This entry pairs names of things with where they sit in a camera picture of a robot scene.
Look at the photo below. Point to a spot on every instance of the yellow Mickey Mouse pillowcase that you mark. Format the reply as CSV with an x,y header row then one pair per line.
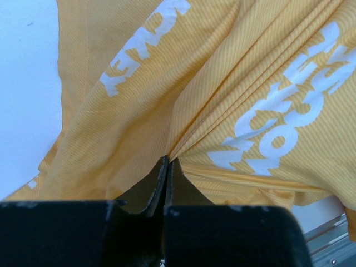
x,y
256,99

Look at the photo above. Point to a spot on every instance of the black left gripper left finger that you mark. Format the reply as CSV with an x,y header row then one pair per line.
x,y
125,231

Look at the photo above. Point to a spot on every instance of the aluminium front frame rail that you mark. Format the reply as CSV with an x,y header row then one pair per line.
x,y
329,245

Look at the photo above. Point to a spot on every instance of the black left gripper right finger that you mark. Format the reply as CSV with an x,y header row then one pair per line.
x,y
200,233

